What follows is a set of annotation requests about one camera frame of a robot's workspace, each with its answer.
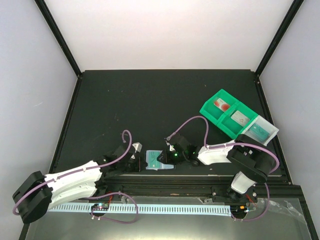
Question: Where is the red dotted card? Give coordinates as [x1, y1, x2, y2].
[213, 98, 230, 112]

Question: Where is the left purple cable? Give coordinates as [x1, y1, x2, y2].
[12, 129, 133, 216]

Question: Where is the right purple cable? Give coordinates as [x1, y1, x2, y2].
[165, 116, 280, 174]

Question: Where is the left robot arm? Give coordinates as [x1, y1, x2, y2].
[12, 142, 146, 224]

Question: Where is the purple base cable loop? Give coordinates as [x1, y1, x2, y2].
[90, 191, 139, 224]

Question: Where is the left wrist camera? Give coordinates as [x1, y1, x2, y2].
[131, 142, 143, 160]

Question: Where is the white slotted cable duct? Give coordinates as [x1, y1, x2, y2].
[49, 202, 231, 217]

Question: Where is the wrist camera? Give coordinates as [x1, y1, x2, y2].
[131, 142, 143, 160]
[165, 134, 177, 152]

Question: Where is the green divided bin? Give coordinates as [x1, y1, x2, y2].
[199, 89, 258, 139]

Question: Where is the white pink card in bin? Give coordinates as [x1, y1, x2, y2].
[231, 110, 250, 127]

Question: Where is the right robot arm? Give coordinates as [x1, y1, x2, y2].
[157, 134, 280, 202]

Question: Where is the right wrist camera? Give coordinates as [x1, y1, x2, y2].
[165, 134, 177, 152]

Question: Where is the teal VIP card in holder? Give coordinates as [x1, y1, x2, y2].
[145, 150, 162, 171]

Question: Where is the black aluminium rail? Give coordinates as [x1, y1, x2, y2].
[99, 174, 238, 198]

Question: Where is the clear plastic bin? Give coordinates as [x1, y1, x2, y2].
[241, 115, 279, 146]

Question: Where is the black leather card holder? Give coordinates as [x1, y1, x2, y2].
[144, 149, 177, 172]

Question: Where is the small circuit board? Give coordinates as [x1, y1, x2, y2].
[91, 203, 109, 211]

